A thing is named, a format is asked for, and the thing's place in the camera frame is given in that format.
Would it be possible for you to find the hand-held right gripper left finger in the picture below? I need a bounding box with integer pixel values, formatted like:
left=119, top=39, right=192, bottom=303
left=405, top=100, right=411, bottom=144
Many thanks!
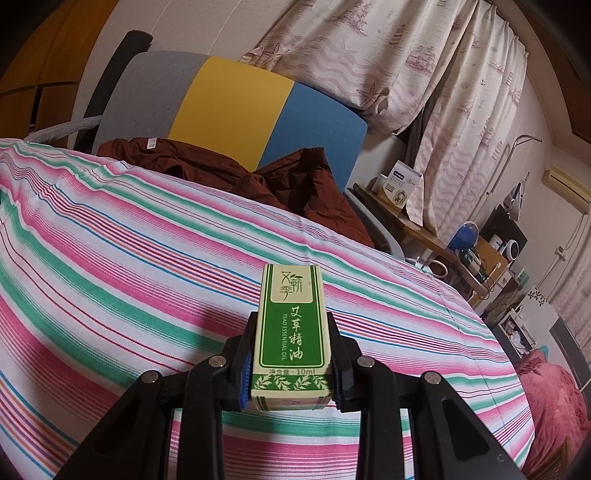
left=53, top=311, right=259, bottom=480

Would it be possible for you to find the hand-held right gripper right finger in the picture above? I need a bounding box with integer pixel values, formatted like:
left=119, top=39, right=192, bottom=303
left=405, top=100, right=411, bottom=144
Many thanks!
left=327, top=311, right=527, bottom=480

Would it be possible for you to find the small green carton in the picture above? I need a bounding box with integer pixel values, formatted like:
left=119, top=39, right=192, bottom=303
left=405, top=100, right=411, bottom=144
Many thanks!
left=249, top=263, right=334, bottom=411

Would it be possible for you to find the white curved tube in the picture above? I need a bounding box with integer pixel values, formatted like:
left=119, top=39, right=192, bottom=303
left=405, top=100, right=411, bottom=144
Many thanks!
left=418, top=258, right=448, bottom=278

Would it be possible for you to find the striped pink green tablecloth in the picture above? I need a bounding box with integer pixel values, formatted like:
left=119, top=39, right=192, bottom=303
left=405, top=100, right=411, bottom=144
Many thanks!
left=0, top=138, right=536, bottom=480

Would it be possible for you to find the wooden side shelf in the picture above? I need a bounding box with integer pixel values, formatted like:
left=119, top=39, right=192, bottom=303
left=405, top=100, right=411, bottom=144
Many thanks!
left=353, top=184, right=490, bottom=296

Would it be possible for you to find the small blue fan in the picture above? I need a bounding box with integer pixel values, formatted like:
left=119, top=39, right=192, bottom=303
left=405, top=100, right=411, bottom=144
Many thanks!
left=449, top=222, right=481, bottom=252

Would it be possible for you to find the brown cardboard box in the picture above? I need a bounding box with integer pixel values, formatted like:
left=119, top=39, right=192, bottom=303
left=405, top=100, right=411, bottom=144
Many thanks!
left=475, top=237, right=509, bottom=278

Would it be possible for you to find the pink blanket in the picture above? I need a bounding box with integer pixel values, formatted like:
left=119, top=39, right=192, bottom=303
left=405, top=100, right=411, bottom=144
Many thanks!
left=512, top=348, right=587, bottom=478

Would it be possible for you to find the white blue printed box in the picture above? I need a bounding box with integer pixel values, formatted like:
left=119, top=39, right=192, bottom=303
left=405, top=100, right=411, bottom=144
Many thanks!
left=379, top=160, right=423, bottom=210

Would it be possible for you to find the dark red garment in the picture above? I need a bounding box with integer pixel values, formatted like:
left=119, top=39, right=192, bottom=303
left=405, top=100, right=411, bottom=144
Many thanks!
left=98, top=137, right=376, bottom=250

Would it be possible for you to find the metal garment steamer pole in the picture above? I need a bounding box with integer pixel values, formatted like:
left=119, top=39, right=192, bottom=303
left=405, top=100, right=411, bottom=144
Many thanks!
left=489, top=135, right=543, bottom=204

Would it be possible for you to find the grey yellow blue chair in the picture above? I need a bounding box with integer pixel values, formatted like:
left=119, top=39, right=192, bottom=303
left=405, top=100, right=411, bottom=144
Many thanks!
left=28, top=50, right=407, bottom=259

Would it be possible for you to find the hanging pink patterned curtain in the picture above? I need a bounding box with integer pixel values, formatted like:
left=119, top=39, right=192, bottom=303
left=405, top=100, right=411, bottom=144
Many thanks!
left=406, top=11, right=529, bottom=236

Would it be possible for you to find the cream air conditioner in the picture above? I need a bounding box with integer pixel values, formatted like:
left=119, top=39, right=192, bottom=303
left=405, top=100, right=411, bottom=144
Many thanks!
left=542, top=167, right=591, bottom=204

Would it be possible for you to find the bunched pink patterned curtain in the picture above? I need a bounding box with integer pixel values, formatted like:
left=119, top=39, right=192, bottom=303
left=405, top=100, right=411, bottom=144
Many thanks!
left=239, top=0, right=478, bottom=134

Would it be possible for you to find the black rolled mat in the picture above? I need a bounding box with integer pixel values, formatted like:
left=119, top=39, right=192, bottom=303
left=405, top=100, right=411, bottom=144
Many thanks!
left=76, top=30, right=153, bottom=148

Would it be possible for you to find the wooden wardrobe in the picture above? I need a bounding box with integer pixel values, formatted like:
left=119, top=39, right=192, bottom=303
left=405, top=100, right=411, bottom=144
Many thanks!
left=0, top=0, right=118, bottom=139

